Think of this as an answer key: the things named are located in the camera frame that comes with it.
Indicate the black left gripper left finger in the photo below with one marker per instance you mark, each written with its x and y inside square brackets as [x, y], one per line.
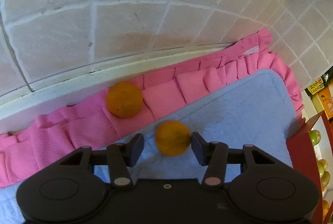
[120, 156]

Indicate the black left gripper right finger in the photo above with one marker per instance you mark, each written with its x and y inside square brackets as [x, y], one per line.
[212, 155]

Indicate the small tangerine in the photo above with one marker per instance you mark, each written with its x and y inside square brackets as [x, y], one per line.
[124, 99]
[172, 138]

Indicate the green apple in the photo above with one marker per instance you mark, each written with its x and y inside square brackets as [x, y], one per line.
[315, 136]

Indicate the red cardboard box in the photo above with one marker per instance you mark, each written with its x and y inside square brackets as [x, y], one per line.
[305, 157]

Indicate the pink cloth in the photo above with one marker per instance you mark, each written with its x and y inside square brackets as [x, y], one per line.
[165, 91]

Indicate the yellow detergent jug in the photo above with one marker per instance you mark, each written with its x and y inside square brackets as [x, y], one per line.
[323, 101]

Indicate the dark soy sauce bottle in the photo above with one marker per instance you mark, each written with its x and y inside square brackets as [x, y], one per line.
[319, 83]

